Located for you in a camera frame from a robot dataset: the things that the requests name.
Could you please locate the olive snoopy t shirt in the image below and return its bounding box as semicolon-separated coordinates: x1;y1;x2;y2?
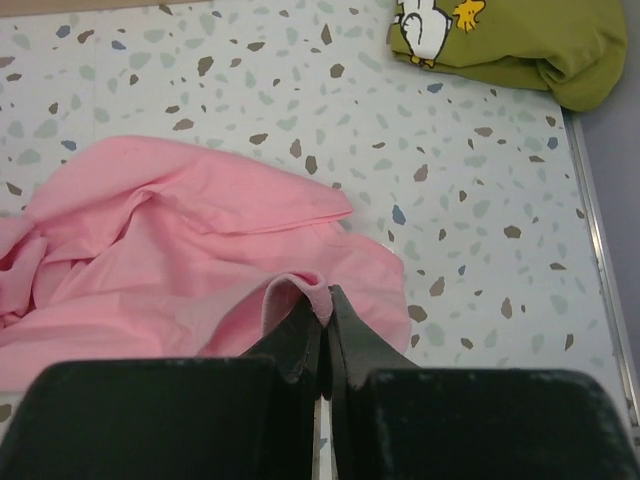
388;0;628;112

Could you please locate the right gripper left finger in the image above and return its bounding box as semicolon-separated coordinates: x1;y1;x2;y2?
1;298;321;479

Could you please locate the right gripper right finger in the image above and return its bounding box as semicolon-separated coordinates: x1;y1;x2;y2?
325;286;639;479

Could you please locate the pink t shirt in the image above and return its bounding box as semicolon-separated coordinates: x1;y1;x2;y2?
1;136;411;392

